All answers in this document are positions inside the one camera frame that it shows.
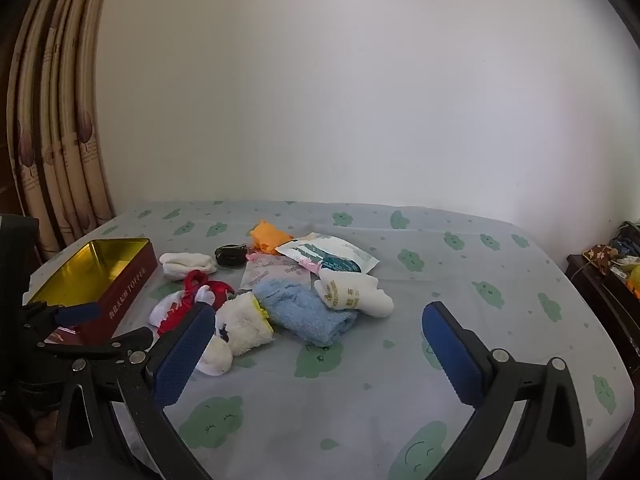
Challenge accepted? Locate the orange plush toy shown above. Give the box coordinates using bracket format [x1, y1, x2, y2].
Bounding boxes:
[249, 220, 296, 256]

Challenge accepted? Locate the pink and white packet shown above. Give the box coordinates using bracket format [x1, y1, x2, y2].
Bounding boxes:
[239, 252, 313, 293]

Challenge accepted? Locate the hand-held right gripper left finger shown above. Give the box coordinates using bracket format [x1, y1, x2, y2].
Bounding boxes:
[52, 301, 217, 480]

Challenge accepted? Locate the light blue towel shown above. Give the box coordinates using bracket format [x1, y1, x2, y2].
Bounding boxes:
[252, 279, 360, 347]

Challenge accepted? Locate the red and white sock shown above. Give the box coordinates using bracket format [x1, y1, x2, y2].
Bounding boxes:
[150, 270, 236, 336]

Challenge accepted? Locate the person's left forearm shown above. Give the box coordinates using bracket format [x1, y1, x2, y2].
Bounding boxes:
[0, 405, 56, 480]

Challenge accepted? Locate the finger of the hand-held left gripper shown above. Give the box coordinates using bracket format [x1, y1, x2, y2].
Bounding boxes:
[20, 301, 101, 333]
[35, 326, 153, 361]

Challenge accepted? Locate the white and teal packet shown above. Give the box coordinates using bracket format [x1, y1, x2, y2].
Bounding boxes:
[275, 232, 381, 277]

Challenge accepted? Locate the dark wooden nightstand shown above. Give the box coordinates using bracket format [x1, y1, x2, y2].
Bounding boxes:
[566, 220, 640, 361]

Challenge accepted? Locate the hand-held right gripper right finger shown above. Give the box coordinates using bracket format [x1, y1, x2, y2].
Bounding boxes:
[421, 301, 588, 480]

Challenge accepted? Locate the green cloud print bedsheet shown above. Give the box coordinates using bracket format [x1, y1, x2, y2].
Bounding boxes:
[25, 200, 636, 480]

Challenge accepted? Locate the white printed sock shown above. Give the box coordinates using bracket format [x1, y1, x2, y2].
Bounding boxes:
[314, 267, 395, 319]

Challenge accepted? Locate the black hair band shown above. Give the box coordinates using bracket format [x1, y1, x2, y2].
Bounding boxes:
[215, 243, 248, 270]

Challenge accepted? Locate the plain white sock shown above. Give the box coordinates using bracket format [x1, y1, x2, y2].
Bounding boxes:
[159, 252, 219, 281]

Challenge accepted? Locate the beige patterned curtain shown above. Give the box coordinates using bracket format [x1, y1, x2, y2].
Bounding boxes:
[7, 0, 118, 261]

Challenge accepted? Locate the fluffy white sock yellow trim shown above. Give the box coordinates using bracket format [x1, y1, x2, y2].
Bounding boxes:
[195, 292, 275, 377]

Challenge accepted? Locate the red tin box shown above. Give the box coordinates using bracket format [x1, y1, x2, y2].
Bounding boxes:
[22, 238, 157, 347]

